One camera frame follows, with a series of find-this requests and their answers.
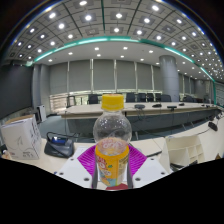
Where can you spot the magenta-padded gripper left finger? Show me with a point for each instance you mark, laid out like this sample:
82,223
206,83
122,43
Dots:
86,160

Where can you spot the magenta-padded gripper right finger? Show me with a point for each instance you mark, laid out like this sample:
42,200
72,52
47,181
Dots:
137,159

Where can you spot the yellow-capped clear drink bottle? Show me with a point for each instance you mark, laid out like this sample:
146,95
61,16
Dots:
112,133

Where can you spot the black desk console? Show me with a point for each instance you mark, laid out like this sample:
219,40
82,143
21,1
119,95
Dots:
60,146

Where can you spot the white cardboard desk organizer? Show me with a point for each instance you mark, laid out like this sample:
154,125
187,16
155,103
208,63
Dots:
181,151

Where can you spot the long curved conference desk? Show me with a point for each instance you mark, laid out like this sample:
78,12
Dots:
83,110

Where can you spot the row of black office chairs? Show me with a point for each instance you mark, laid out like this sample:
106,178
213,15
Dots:
130,97

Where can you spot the large white cardboard box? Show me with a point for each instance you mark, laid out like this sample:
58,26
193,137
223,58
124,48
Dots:
20,138

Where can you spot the black desk microphone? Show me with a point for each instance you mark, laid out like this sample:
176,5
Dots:
213,126

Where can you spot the round recessed ceiling lights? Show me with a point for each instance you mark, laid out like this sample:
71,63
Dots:
88,17

